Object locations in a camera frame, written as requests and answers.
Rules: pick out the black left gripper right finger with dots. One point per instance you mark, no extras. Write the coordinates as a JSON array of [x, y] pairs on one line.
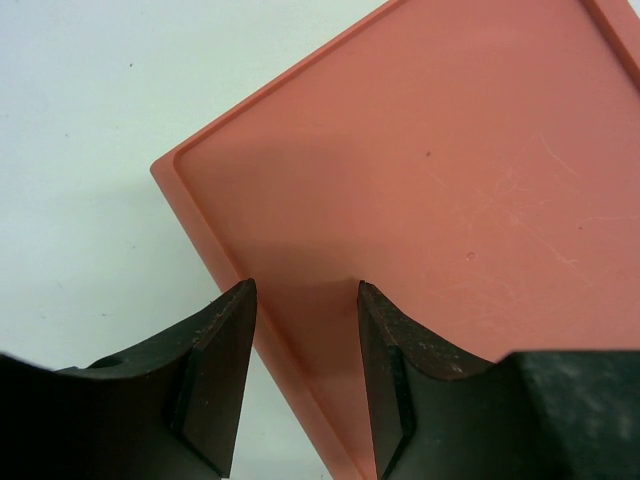
[[439, 412]]

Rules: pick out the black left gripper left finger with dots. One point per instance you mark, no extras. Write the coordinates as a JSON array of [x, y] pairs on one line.
[[165, 408]]

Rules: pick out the orange drawer box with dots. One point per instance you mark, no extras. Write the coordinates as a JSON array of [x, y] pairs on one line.
[[478, 161]]

